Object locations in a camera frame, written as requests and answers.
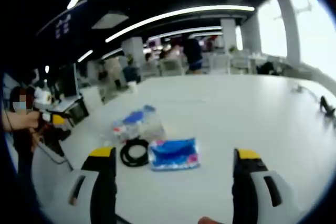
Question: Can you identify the white table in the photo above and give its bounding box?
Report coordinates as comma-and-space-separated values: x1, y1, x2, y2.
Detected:
33, 73, 336, 224

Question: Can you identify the clear plastic bottle red label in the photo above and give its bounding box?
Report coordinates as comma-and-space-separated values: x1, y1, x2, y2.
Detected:
112, 123, 132, 142

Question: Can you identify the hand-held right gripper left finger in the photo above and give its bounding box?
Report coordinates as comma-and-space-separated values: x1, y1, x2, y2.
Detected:
43, 146, 118, 224

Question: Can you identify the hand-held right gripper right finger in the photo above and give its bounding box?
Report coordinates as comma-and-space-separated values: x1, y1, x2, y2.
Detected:
232, 147, 301, 224

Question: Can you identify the person's right hand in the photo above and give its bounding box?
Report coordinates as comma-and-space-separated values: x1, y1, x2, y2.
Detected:
198, 216, 220, 224

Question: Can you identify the white office chair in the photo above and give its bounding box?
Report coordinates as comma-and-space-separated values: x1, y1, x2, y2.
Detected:
209, 53, 232, 75

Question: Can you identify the blue tissue packet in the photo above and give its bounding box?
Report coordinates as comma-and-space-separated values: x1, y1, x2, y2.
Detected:
148, 137, 202, 172

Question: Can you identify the black binder clip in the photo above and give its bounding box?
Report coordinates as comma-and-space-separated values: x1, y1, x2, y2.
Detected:
319, 95, 336, 118

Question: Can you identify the black cable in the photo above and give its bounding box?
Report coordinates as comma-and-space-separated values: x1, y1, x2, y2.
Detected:
120, 137, 151, 168

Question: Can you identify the clear bag with blue item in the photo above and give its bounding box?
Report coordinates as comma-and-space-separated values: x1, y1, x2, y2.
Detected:
122, 104, 166, 142

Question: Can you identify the dark bag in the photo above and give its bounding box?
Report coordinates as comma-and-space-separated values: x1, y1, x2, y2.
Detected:
256, 61, 284, 76

